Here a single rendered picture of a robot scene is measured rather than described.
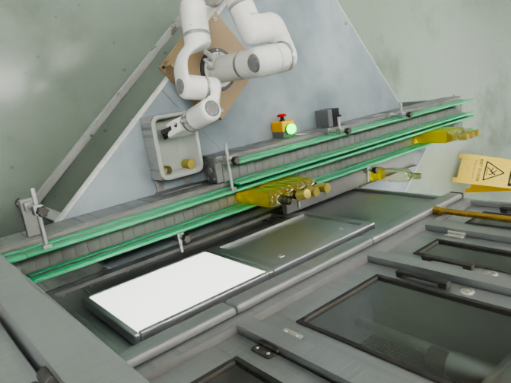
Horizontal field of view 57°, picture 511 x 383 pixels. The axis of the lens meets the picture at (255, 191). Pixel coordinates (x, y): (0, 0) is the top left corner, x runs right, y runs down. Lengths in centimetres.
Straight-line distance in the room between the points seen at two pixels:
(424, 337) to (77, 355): 84
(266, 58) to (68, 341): 124
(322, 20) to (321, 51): 14
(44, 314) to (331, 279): 99
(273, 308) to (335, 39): 150
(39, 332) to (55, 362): 6
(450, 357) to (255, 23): 109
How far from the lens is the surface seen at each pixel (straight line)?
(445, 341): 108
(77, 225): 150
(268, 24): 159
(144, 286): 141
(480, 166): 489
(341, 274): 138
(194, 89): 145
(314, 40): 227
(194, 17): 154
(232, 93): 181
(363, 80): 251
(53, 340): 41
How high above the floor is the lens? 228
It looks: 50 degrees down
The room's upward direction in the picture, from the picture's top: 98 degrees clockwise
